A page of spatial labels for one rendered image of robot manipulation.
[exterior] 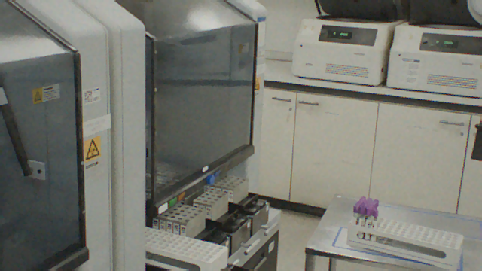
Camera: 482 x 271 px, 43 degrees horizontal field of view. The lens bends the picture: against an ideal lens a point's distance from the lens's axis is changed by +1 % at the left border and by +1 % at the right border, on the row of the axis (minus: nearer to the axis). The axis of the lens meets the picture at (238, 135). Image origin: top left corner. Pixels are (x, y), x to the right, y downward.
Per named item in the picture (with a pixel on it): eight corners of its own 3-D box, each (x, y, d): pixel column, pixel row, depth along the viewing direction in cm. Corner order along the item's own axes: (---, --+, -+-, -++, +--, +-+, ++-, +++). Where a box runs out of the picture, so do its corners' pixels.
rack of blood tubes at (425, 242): (345, 244, 172) (347, 223, 170) (355, 231, 181) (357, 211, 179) (456, 271, 159) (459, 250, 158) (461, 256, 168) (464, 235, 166)
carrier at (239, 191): (242, 194, 206) (243, 178, 204) (248, 195, 205) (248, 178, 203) (227, 205, 196) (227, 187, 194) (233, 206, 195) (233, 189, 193)
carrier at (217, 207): (222, 209, 193) (223, 191, 191) (228, 211, 192) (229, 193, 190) (205, 222, 182) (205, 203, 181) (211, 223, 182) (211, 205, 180)
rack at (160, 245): (111, 258, 162) (111, 237, 160) (132, 244, 171) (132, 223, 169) (210, 286, 150) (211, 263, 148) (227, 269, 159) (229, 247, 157)
